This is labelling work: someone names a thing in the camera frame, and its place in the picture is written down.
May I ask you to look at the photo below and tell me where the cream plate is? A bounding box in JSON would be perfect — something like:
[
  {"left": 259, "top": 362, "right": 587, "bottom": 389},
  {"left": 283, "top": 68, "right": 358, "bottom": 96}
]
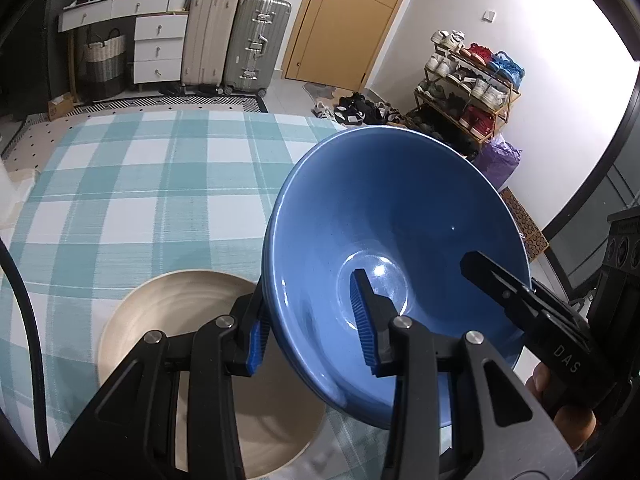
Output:
[{"left": 96, "top": 269, "right": 329, "bottom": 480}]

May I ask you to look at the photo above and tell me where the small cardboard box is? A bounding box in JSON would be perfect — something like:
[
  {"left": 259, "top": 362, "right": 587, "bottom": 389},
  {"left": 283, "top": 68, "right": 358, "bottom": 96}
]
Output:
[{"left": 47, "top": 92, "right": 76, "bottom": 121}]

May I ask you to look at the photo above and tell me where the blue bowl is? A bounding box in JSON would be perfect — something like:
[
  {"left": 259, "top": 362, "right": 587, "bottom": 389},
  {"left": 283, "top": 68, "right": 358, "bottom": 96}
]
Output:
[{"left": 261, "top": 126, "right": 532, "bottom": 432}]

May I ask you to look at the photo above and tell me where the tan wooden door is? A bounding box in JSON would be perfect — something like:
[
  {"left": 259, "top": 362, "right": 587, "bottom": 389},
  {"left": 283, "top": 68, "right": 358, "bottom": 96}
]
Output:
[{"left": 280, "top": 0, "right": 421, "bottom": 94}]

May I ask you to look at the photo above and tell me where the grey cloth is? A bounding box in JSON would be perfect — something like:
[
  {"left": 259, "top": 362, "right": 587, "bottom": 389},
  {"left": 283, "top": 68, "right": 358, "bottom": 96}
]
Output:
[{"left": 302, "top": 82, "right": 339, "bottom": 104}]

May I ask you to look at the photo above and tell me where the beige suitcase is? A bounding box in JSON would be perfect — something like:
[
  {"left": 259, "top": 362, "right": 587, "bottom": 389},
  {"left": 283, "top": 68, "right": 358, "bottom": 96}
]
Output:
[{"left": 180, "top": 0, "right": 241, "bottom": 89}]

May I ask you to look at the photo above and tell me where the silver suitcase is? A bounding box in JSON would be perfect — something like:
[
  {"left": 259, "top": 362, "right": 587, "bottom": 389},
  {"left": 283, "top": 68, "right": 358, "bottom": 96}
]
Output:
[{"left": 222, "top": 0, "right": 293, "bottom": 96}]

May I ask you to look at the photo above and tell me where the person's right hand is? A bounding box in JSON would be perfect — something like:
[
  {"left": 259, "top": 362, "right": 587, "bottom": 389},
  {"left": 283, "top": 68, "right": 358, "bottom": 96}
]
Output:
[{"left": 525, "top": 360, "right": 598, "bottom": 454}]

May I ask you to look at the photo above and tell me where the white desk with drawers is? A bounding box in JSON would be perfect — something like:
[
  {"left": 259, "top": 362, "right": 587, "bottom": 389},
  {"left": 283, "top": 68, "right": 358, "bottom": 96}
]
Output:
[{"left": 58, "top": 0, "right": 191, "bottom": 94}]

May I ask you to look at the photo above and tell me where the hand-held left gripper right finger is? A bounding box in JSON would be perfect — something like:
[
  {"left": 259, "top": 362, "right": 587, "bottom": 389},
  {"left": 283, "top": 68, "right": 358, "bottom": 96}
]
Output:
[{"left": 350, "top": 269, "right": 578, "bottom": 480}]

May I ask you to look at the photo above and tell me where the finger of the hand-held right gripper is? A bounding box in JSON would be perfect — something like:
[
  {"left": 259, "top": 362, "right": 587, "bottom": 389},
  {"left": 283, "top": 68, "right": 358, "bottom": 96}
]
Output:
[{"left": 460, "top": 251, "right": 539, "bottom": 334}]

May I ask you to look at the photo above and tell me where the teal checkered tablecloth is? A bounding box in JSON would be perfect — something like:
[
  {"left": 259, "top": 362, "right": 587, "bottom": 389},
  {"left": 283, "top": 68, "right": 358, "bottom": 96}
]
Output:
[{"left": 0, "top": 107, "right": 451, "bottom": 480}]

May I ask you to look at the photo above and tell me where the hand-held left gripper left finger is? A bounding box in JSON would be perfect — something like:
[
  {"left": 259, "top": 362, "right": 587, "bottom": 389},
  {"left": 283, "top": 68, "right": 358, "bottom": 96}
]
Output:
[{"left": 50, "top": 280, "right": 273, "bottom": 480}]

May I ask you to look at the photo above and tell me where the black fridge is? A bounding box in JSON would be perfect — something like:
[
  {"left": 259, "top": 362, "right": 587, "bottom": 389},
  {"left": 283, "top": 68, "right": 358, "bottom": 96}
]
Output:
[{"left": 0, "top": 0, "right": 66, "bottom": 128}]

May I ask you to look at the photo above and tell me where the beige checkered table cover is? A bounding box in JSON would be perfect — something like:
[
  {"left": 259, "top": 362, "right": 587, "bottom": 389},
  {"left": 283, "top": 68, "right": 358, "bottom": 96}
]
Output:
[{"left": 0, "top": 157, "right": 41, "bottom": 241}]

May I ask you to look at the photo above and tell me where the black cable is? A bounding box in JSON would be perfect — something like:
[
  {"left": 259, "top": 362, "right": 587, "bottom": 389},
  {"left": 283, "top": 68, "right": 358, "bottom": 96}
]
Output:
[{"left": 0, "top": 240, "right": 52, "bottom": 461}]

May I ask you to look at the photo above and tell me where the purple plastic bag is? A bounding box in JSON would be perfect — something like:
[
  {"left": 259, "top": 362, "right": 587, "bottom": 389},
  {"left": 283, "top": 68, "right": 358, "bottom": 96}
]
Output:
[{"left": 472, "top": 134, "right": 522, "bottom": 194}]

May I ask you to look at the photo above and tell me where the brown patterned doormat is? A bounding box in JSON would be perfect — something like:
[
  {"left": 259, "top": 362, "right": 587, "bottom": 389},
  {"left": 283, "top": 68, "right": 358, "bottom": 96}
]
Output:
[{"left": 499, "top": 187, "right": 550, "bottom": 261}]

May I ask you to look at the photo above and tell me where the woven laundry basket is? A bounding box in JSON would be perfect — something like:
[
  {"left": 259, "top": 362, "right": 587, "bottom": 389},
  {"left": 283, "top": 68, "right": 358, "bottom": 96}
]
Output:
[{"left": 82, "top": 27, "right": 127, "bottom": 101}]

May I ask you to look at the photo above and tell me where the pile of dark shoes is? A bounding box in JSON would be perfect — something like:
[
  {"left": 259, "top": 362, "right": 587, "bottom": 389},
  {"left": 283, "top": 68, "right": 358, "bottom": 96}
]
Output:
[{"left": 312, "top": 92, "right": 407, "bottom": 126}]

